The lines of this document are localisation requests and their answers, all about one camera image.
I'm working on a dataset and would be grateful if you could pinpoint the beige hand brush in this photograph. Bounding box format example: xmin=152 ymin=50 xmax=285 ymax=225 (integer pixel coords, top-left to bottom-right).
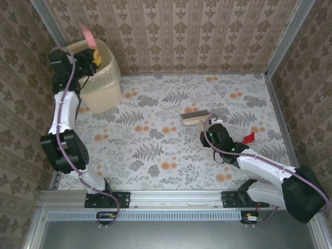
xmin=181 ymin=109 xmax=208 ymax=131

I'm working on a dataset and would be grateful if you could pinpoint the beige plastic trash bin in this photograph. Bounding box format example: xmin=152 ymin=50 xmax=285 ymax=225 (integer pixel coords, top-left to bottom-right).
xmin=62 ymin=38 xmax=123 ymax=114

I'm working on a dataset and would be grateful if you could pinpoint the aluminium side rail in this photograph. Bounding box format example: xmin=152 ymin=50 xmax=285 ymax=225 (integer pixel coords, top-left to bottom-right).
xmin=264 ymin=74 xmax=299 ymax=169
xmin=49 ymin=170 xmax=65 ymax=190

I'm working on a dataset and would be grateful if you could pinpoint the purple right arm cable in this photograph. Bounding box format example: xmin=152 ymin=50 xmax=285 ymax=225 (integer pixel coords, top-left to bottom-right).
xmin=203 ymin=114 xmax=329 ymax=226

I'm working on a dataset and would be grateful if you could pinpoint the floral patterned tablecloth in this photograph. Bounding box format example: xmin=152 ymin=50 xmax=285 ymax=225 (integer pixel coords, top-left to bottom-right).
xmin=58 ymin=73 xmax=296 ymax=190

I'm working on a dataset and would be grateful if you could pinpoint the aluminium mounting rail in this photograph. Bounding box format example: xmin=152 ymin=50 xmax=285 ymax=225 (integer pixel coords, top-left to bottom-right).
xmin=38 ymin=189 xmax=319 ymax=209

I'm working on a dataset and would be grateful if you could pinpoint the small circuit board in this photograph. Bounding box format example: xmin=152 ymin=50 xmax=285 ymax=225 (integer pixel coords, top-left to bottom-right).
xmin=240 ymin=210 xmax=263 ymax=225
xmin=96 ymin=211 xmax=117 ymax=226

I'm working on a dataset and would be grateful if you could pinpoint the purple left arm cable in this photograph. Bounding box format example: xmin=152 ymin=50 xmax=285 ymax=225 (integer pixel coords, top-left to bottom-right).
xmin=51 ymin=46 xmax=120 ymax=230

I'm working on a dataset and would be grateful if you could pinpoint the grey slotted cable duct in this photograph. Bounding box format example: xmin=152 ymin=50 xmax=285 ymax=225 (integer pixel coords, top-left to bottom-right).
xmin=47 ymin=210 xmax=242 ymax=222

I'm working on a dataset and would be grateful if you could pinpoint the grey metal panel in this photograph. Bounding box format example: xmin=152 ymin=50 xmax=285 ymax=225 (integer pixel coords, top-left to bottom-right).
xmin=38 ymin=220 xmax=320 ymax=249

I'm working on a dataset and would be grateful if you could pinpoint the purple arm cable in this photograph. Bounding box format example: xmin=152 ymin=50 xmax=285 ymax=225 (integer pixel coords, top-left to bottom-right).
xmin=203 ymin=114 xmax=329 ymax=226
xmin=51 ymin=46 xmax=120 ymax=230

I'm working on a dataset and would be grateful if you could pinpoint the aluminium frame post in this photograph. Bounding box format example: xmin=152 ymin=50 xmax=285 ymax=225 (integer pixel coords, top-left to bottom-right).
xmin=30 ymin=0 xmax=68 ymax=49
xmin=265 ymin=0 xmax=316 ymax=78

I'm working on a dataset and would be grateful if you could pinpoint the pink plastic dustpan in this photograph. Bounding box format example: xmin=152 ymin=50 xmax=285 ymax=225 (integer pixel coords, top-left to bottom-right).
xmin=78 ymin=22 xmax=98 ymax=50

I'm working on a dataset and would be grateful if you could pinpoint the clear plastic bin liner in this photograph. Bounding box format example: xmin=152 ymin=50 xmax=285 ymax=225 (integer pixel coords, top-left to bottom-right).
xmin=62 ymin=38 xmax=123 ymax=91

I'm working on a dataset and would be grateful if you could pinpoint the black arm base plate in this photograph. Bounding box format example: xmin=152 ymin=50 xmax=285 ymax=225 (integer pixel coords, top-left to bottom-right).
xmin=222 ymin=191 xmax=270 ymax=209
xmin=84 ymin=191 xmax=130 ymax=209

